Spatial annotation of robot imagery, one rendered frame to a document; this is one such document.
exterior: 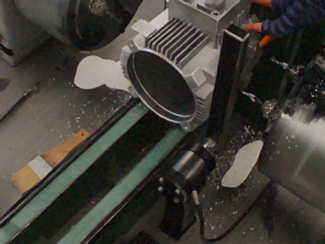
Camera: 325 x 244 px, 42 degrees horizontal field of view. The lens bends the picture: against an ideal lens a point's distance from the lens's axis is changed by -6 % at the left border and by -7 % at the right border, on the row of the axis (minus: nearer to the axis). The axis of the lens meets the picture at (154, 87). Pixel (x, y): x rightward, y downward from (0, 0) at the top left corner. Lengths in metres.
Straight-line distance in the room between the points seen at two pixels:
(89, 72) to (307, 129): 0.62
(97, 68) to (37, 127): 0.22
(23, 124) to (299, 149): 0.63
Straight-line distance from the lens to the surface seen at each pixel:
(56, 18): 0.86
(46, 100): 1.07
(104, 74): 1.10
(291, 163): 0.67
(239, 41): 0.54
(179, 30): 0.76
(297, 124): 0.65
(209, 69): 0.74
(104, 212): 0.77
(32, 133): 1.02
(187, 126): 0.81
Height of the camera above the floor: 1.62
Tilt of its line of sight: 50 degrees down
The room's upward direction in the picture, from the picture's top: 2 degrees clockwise
